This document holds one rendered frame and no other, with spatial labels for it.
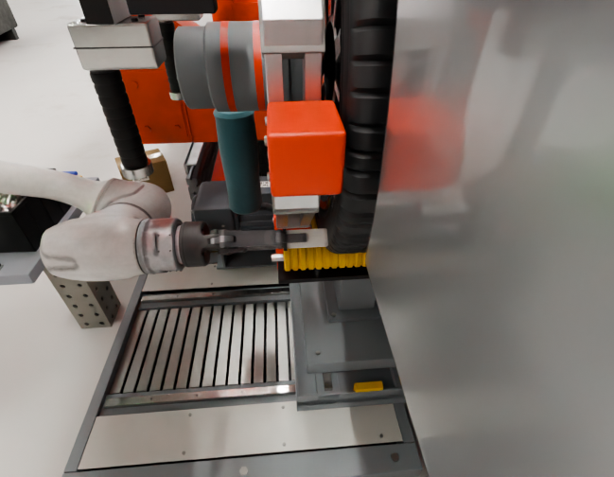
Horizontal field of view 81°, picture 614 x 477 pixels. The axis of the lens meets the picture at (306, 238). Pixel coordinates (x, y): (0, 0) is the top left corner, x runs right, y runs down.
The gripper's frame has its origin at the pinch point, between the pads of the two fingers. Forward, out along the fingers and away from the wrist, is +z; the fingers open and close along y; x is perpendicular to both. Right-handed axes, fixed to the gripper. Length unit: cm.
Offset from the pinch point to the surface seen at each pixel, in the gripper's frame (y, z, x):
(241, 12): -183, -26, 181
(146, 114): -46, -43, 44
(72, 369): -58, -71, -32
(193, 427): -36, -29, -43
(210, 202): -49, -26, 17
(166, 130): -50, -38, 40
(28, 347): -65, -88, -25
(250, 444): -32, -14, -47
